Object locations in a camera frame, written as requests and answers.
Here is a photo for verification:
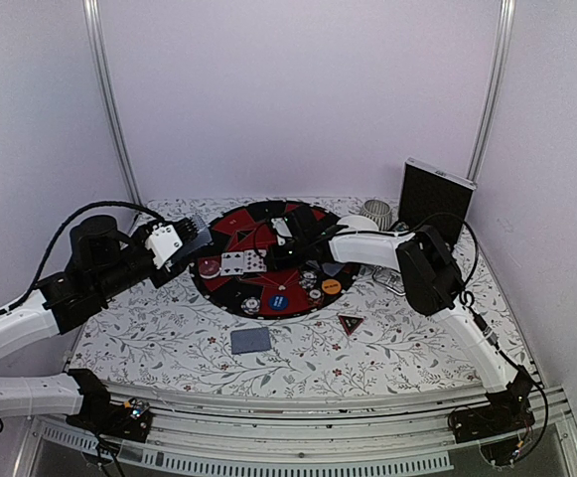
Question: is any clear red dealer button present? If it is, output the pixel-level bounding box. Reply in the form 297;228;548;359
198;258;221;279

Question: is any red hundred poker chip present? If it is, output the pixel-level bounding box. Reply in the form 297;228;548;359
308;289;324;306

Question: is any face-up diamonds card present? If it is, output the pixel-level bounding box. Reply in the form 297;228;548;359
243;249;267;273

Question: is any orange big blind button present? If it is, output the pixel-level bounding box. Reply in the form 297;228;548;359
321;278;343;295

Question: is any face-up spades card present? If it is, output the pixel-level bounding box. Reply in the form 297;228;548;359
220;251;244;276

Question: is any blue small blind button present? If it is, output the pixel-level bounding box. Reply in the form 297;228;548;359
267;294;289;312

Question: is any blue ten poker chip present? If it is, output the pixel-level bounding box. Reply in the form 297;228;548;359
241;296;261;315

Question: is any black triangular all-in marker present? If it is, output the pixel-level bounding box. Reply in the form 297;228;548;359
338;314;364;336

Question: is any dealt playing card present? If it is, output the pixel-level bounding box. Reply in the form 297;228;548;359
230;327;272;355
321;262;345;276

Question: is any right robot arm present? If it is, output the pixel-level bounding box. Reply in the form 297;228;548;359
264;205;533;433

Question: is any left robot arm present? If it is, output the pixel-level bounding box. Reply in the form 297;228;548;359
0;215;211;432

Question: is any round red black poker mat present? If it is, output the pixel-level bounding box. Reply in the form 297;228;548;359
190;200;360;320

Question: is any white ceramic bowl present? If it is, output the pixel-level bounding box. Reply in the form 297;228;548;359
338;215;379;232

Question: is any grey striped ceramic mug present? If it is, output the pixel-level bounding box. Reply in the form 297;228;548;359
360;199;394;231

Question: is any aluminium poker chip case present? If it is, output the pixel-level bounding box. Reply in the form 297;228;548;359
384;158;477;249

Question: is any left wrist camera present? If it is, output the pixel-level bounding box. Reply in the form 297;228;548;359
145;225;183;271

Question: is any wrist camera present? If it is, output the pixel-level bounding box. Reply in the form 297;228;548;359
145;225;183;271
270;217;295;246

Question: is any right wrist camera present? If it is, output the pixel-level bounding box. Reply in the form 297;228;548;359
270;217;295;246

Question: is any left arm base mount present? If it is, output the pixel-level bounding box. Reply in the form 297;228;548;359
66;369;153;443

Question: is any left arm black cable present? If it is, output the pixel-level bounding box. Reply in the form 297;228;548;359
0;200;165;324

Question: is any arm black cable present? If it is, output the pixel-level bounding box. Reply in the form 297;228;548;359
391;212;550;398
0;200;165;324

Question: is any left aluminium frame post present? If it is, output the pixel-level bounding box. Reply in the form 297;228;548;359
82;0;143;205

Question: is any aluminium frame post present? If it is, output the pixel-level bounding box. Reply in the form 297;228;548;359
82;0;143;205
467;0;516;183

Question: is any aluminium front rail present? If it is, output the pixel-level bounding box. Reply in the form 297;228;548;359
13;386;577;476

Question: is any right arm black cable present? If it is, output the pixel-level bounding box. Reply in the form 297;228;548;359
391;212;550;398

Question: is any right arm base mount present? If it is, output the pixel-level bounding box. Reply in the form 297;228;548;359
447;384;550;470

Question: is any right aluminium frame post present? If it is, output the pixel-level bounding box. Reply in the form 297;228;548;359
467;0;516;183

